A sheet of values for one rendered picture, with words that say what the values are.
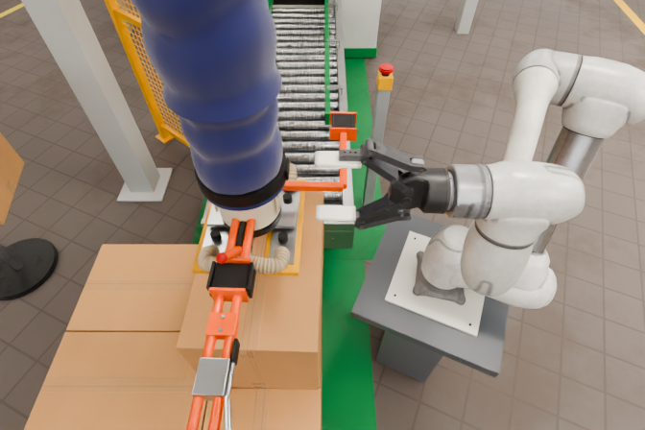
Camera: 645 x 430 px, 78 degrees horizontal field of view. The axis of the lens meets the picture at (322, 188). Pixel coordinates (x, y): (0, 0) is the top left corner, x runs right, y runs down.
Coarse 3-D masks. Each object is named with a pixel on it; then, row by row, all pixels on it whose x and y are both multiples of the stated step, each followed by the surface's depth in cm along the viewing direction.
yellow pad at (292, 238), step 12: (300, 180) 127; (288, 192) 124; (300, 192) 124; (300, 204) 121; (300, 216) 118; (276, 228) 115; (288, 228) 115; (300, 228) 115; (276, 240) 112; (288, 240) 112; (300, 240) 113; (288, 264) 108
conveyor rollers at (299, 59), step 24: (288, 24) 311; (312, 24) 311; (288, 48) 288; (312, 48) 288; (288, 72) 269; (312, 72) 269; (336, 72) 269; (288, 96) 252; (312, 96) 252; (336, 96) 252; (288, 144) 223; (312, 144) 223; (336, 144) 223; (312, 168) 211; (336, 168) 211; (336, 192) 199
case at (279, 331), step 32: (320, 192) 148; (320, 224) 139; (320, 256) 130; (192, 288) 123; (256, 288) 123; (288, 288) 123; (320, 288) 123; (192, 320) 116; (256, 320) 116; (288, 320) 116; (320, 320) 132; (192, 352) 114; (256, 352) 112; (288, 352) 111; (320, 352) 148; (256, 384) 137; (288, 384) 136
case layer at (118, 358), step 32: (128, 256) 176; (160, 256) 176; (192, 256) 176; (96, 288) 166; (128, 288) 166; (160, 288) 166; (96, 320) 157; (128, 320) 157; (160, 320) 157; (64, 352) 149; (96, 352) 149; (128, 352) 149; (160, 352) 149; (64, 384) 142; (96, 384) 142; (128, 384) 142; (160, 384) 142; (192, 384) 142; (320, 384) 142; (32, 416) 136; (64, 416) 136; (96, 416) 136; (128, 416) 136; (160, 416) 136; (256, 416) 136; (288, 416) 136; (320, 416) 136
